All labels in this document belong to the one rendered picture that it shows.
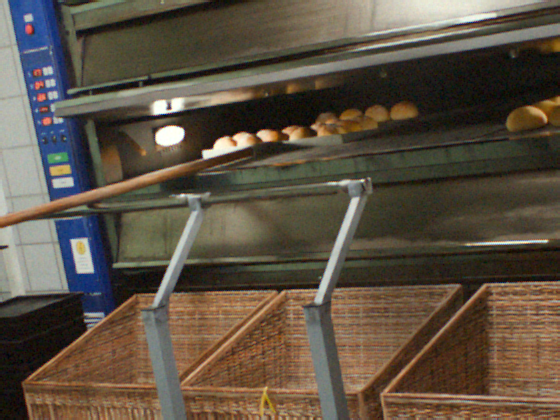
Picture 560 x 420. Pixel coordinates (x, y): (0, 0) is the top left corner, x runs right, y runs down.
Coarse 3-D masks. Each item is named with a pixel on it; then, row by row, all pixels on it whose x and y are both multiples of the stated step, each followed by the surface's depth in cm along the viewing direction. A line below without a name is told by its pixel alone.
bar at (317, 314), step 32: (224, 192) 318; (256, 192) 310; (288, 192) 304; (320, 192) 298; (352, 192) 292; (192, 224) 321; (352, 224) 289; (160, 288) 314; (320, 288) 282; (160, 320) 310; (320, 320) 278; (160, 352) 310; (320, 352) 279; (160, 384) 313; (320, 384) 282
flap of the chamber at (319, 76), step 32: (512, 32) 285; (544, 32) 280; (320, 64) 319; (352, 64) 313; (384, 64) 308; (416, 64) 310; (448, 64) 312; (160, 96) 354; (192, 96) 348; (224, 96) 351; (256, 96) 354
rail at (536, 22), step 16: (544, 16) 280; (464, 32) 293; (480, 32) 290; (496, 32) 288; (368, 48) 310; (384, 48) 307; (400, 48) 304; (272, 64) 329; (288, 64) 325; (304, 64) 322; (176, 80) 351; (192, 80) 346; (208, 80) 343; (224, 80) 339; (96, 96) 370; (112, 96) 366; (128, 96) 362
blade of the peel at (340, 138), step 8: (376, 128) 398; (384, 128) 401; (392, 128) 404; (328, 136) 388; (336, 136) 386; (344, 136) 386; (352, 136) 389; (360, 136) 392; (280, 144) 401; (288, 144) 399; (296, 144) 397; (304, 144) 395; (312, 144) 393; (320, 144) 391; (328, 144) 389; (208, 152) 420; (216, 152) 418; (224, 152) 416
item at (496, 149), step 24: (456, 144) 321; (480, 144) 313; (504, 144) 309; (528, 144) 305; (552, 144) 301; (240, 168) 366; (264, 168) 356; (288, 168) 351; (312, 168) 346; (336, 168) 341; (360, 168) 336; (384, 168) 332; (144, 192) 387
